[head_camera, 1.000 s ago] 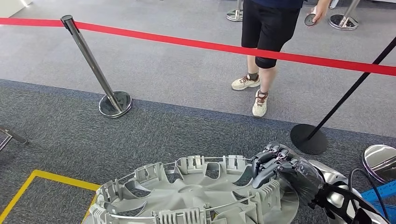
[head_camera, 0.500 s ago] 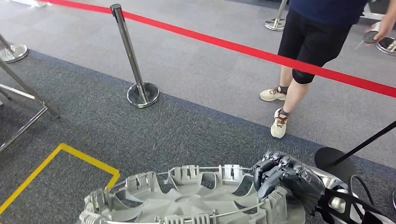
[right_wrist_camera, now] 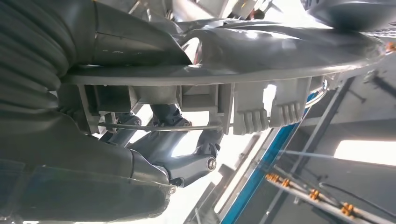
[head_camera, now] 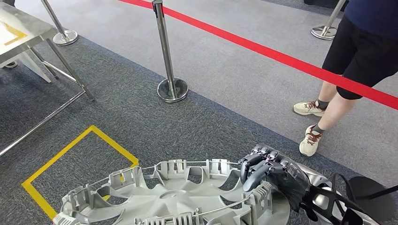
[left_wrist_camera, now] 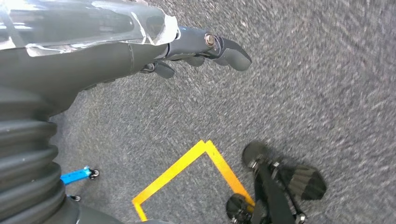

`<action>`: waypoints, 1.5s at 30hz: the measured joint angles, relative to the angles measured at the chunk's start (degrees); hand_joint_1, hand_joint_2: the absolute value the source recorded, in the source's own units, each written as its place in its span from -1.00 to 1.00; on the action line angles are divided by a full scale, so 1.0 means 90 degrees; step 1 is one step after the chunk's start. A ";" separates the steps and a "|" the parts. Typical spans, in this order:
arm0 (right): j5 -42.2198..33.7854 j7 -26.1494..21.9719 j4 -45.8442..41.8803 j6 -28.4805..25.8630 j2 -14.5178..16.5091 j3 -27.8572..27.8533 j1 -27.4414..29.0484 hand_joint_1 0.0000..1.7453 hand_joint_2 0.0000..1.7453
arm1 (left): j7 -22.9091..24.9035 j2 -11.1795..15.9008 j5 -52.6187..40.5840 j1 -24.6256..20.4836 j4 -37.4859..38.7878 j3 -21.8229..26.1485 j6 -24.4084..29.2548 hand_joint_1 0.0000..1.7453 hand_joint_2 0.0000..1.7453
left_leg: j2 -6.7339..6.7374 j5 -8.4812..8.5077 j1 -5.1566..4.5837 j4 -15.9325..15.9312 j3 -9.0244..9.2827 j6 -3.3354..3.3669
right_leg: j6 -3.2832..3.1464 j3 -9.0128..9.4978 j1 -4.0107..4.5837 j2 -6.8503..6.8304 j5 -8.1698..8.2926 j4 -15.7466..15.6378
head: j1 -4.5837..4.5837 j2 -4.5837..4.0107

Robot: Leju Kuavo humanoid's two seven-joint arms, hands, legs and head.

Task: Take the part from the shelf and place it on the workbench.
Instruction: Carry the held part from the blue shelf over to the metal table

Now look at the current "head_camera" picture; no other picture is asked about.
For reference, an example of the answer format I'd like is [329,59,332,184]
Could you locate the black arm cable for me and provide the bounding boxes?
[330,172,353,203]

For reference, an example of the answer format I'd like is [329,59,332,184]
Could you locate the chrome stanchion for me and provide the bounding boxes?
[152,0,189,103]
[40,0,79,46]
[311,0,347,41]

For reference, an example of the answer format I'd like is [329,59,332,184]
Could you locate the stainless steel workbench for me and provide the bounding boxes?
[0,1,95,158]

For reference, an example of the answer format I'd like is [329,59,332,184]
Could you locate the grey plastic wheel hubcap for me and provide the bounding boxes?
[53,159,291,225]

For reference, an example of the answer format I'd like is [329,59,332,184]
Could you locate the red barrier belt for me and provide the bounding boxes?
[118,0,398,112]

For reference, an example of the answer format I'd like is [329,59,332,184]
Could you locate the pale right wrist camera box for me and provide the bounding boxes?
[342,207,382,225]

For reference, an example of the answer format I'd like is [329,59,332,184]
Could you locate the white desk panel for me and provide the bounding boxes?
[0,51,52,83]

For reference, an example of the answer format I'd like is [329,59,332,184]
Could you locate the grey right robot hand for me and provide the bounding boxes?
[237,144,312,213]

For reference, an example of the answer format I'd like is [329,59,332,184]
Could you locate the person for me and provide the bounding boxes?
[293,0,398,158]

